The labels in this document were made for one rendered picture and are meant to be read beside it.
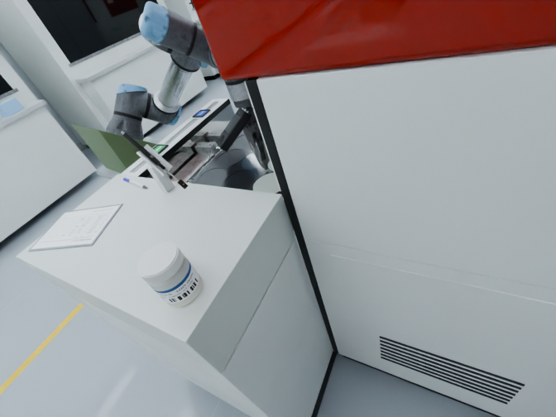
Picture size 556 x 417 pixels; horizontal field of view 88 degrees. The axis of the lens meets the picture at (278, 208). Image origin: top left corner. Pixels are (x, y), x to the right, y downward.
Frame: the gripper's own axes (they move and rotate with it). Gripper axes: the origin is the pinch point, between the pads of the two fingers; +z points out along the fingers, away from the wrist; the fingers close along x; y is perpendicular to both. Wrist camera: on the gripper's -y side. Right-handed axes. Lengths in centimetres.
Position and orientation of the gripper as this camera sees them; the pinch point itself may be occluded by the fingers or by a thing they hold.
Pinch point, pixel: (262, 166)
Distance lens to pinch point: 84.9
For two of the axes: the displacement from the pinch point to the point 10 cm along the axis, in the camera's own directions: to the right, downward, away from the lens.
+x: -4.3, -4.8, 7.6
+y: 8.6, -4.7, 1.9
